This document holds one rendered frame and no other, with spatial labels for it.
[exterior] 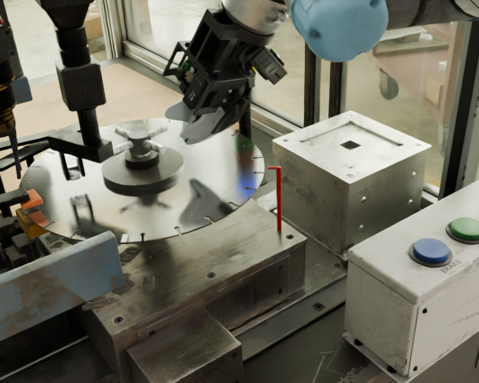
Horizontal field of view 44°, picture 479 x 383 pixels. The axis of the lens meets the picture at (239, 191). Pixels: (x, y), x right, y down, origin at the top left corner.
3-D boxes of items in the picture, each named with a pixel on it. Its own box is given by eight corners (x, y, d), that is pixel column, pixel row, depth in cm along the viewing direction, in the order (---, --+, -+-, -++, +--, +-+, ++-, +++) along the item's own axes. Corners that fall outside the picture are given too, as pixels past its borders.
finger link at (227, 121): (196, 117, 77) (224, 67, 72) (206, 115, 78) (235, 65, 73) (217, 143, 76) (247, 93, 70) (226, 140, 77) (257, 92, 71)
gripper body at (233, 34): (158, 77, 72) (198, -7, 64) (210, 71, 77) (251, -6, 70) (192, 121, 69) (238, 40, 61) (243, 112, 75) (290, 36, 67)
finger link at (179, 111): (147, 131, 78) (172, 79, 72) (181, 125, 83) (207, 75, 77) (159, 148, 77) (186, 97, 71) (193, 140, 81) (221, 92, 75)
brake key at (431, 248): (426, 246, 74) (429, 233, 72) (453, 262, 71) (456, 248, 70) (404, 258, 72) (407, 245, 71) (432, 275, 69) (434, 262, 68)
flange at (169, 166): (126, 146, 87) (123, 131, 85) (196, 155, 83) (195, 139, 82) (87, 185, 78) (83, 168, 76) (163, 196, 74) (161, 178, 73)
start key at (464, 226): (462, 226, 77) (464, 213, 76) (489, 239, 74) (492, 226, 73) (442, 237, 75) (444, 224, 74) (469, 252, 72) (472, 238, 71)
